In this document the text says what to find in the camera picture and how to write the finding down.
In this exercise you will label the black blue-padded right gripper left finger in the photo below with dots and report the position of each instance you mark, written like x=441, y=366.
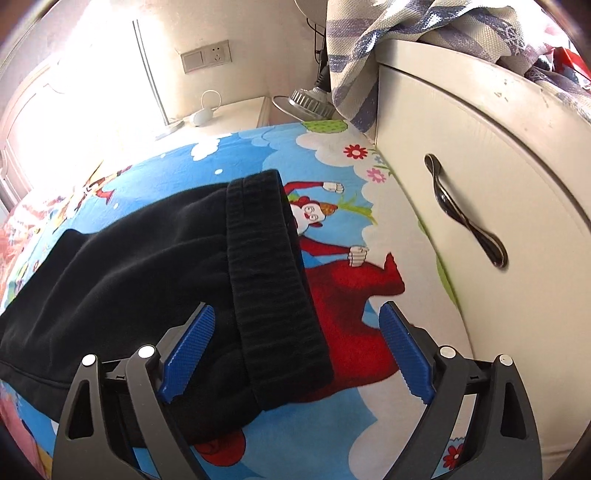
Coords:
x=91, y=446

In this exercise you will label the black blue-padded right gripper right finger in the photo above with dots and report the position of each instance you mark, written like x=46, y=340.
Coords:
x=502, y=440

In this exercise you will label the black pants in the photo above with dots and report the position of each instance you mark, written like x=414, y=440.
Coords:
x=231, y=246

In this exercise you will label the blue cartoon bed sheet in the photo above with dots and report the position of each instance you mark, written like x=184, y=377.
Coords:
x=361, y=244

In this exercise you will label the white bedside table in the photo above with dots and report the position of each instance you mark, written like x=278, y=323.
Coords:
x=232, y=118

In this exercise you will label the silver lamp head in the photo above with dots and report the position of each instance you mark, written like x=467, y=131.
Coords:
x=313, y=104

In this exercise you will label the blue striped woven cloth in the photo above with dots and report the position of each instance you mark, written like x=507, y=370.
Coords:
x=510, y=33

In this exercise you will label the dark metal drawer handle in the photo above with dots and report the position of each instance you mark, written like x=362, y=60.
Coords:
x=490, y=243

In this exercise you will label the white charger with cable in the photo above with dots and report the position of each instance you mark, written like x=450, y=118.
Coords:
x=196, y=119

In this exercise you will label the white wall socket panel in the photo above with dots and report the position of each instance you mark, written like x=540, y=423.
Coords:
x=206, y=56

